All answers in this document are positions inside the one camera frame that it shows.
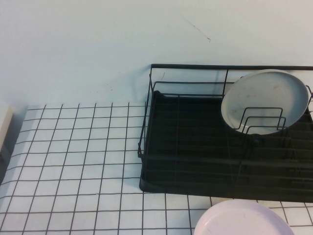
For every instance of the grey round plate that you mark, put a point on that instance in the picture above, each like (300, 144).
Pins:
(256, 98)

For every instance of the black drip tray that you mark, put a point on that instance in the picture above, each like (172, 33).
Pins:
(195, 122)

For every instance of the cream white board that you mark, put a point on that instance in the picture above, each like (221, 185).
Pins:
(5, 122)

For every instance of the white black-grid tablecloth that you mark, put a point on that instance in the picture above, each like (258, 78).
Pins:
(73, 147)

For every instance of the pink round plate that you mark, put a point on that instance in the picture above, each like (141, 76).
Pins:
(239, 220)

